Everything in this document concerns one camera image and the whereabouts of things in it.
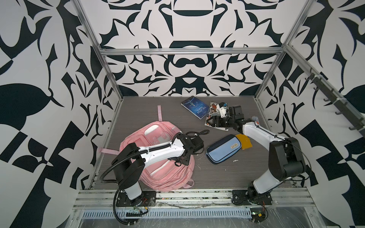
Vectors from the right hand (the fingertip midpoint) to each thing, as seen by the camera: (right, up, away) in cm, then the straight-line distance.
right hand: (212, 119), depth 90 cm
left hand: (-20, -21, -9) cm, 30 cm away
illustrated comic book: (+4, +5, +18) cm, 20 cm away
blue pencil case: (+6, -18, -1) cm, 19 cm away
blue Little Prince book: (-8, +8, +22) cm, 25 cm away
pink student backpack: (-28, -29, -14) cm, 43 cm away
